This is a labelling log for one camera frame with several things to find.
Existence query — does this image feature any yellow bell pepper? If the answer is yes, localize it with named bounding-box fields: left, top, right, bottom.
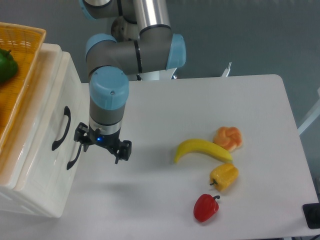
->
left=209, top=163, right=239, bottom=192

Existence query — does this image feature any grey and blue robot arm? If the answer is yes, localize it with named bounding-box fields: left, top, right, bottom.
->
left=74, top=0, right=187, bottom=161

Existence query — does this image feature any red bell pepper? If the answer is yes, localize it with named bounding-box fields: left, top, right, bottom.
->
left=193, top=194, right=221, bottom=223

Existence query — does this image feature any white drawer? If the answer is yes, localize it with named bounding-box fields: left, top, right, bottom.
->
left=14, top=52, right=82, bottom=192
left=31, top=140, right=79, bottom=218

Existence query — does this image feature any green bell pepper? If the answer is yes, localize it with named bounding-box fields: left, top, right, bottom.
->
left=0, top=48, right=19, bottom=83

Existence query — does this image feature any black device at table edge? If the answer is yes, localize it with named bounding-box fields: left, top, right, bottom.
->
left=302, top=202, right=320, bottom=229

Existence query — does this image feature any white frame bar right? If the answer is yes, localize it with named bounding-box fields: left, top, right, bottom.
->
left=297, top=86, right=320, bottom=136

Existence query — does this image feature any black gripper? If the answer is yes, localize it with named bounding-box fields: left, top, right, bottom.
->
left=74, top=122, right=132, bottom=164

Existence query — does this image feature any white drawer cabinet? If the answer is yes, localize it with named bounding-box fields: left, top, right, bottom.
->
left=0, top=43, right=86, bottom=217

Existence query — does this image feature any white bracket behind table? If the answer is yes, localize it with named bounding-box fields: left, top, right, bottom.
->
left=221, top=62, right=232, bottom=78

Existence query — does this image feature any orange woven basket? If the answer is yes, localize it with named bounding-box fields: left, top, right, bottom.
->
left=0, top=22, right=46, bottom=149

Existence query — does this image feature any orange knot bread roll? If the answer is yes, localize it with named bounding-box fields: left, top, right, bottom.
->
left=212, top=126, right=243, bottom=152

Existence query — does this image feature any yellow banana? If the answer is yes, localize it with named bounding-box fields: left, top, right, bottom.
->
left=173, top=138, right=233, bottom=163

